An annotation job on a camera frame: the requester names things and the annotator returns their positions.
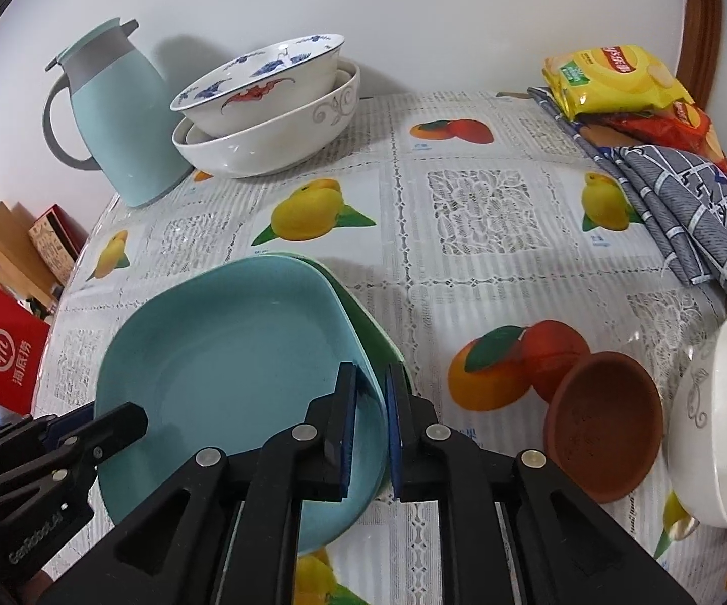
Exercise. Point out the yellow snack packet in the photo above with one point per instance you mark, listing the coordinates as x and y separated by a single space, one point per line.
615 82

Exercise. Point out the blue patterned porcelain bowl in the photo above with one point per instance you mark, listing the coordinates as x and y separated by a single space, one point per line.
262 98

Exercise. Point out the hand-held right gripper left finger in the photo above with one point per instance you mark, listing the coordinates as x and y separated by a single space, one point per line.
346 447

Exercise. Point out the red snack packet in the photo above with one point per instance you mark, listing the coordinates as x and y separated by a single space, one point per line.
685 129

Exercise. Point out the large white bowl grey scroll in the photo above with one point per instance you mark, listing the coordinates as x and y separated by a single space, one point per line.
262 154

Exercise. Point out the grey checked cloth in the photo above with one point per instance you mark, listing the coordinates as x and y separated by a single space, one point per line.
672 201

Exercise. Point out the red paper bag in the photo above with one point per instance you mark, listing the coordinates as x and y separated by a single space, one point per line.
4 346

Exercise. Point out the light green square plate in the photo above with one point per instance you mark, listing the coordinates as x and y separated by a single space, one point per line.
363 321

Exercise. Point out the small white bowl grey scroll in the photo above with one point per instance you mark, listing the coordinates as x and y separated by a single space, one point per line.
716 441

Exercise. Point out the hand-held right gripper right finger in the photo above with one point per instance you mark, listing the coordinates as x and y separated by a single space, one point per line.
395 435

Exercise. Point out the fruit print tablecloth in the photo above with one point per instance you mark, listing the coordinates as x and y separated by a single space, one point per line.
477 264

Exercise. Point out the brown wooden door frame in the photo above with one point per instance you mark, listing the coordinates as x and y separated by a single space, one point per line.
707 31

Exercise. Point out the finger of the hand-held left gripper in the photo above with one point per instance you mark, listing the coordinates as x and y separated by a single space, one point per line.
67 423
121 423

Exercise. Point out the light blue thermos jug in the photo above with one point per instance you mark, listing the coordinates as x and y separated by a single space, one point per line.
124 126

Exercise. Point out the patterned gift box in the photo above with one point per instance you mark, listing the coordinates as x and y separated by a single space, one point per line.
51 242

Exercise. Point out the light blue square plate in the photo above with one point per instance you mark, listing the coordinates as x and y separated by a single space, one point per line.
225 359

